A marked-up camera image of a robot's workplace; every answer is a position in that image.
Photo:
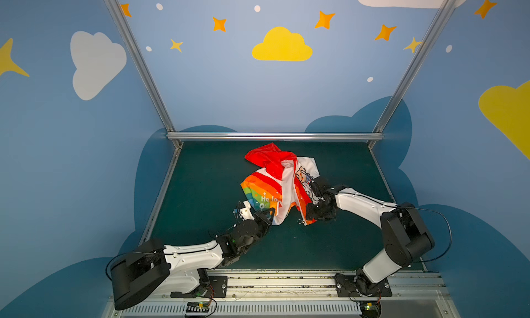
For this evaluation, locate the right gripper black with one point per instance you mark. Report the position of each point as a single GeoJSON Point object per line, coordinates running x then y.
{"type": "Point", "coordinates": [317, 199]}

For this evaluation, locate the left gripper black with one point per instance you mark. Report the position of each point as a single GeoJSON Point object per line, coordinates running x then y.
{"type": "Point", "coordinates": [263, 218]}

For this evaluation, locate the rainbow white red children's jacket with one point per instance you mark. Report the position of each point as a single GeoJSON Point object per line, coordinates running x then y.
{"type": "Point", "coordinates": [282, 182]}

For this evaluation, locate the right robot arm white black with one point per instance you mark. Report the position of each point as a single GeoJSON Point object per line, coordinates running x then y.
{"type": "Point", "coordinates": [405, 236]}

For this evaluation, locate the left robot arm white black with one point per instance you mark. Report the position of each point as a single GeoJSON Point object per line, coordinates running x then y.
{"type": "Point", "coordinates": [155, 267]}

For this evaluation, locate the green table mat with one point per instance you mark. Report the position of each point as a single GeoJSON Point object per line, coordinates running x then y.
{"type": "Point", "coordinates": [206, 187]}

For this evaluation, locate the back horizontal aluminium bar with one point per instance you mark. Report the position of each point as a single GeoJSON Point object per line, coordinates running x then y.
{"type": "Point", "coordinates": [211, 136]}

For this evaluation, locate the left small circuit board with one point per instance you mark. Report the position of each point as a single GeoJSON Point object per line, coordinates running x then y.
{"type": "Point", "coordinates": [197, 309]}

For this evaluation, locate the small circuit board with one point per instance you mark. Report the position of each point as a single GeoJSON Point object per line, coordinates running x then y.
{"type": "Point", "coordinates": [197, 309]}
{"type": "Point", "coordinates": [370, 310]}

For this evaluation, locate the right small circuit board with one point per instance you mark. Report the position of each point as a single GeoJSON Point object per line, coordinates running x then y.
{"type": "Point", "coordinates": [370, 310]}

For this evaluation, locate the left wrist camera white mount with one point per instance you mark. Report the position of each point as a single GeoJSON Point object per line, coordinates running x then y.
{"type": "Point", "coordinates": [243, 211]}

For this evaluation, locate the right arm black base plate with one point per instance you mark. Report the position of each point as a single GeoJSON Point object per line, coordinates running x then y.
{"type": "Point", "coordinates": [360, 286]}

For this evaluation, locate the aluminium mounting rail base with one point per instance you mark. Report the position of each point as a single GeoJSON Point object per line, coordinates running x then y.
{"type": "Point", "coordinates": [304, 293]}

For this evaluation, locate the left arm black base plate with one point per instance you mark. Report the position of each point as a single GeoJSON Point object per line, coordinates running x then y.
{"type": "Point", "coordinates": [216, 287]}

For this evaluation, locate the right aluminium frame post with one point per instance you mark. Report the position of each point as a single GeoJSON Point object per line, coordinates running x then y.
{"type": "Point", "coordinates": [440, 20]}

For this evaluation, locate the aluminium frame post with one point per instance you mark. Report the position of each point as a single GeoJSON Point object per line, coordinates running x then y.
{"type": "Point", "coordinates": [120, 20]}
{"type": "Point", "coordinates": [440, 20]}

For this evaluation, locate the left aluminium frame post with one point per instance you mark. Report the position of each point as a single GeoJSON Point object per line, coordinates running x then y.
{"type": "Point", "coordinates": [120, 20]}

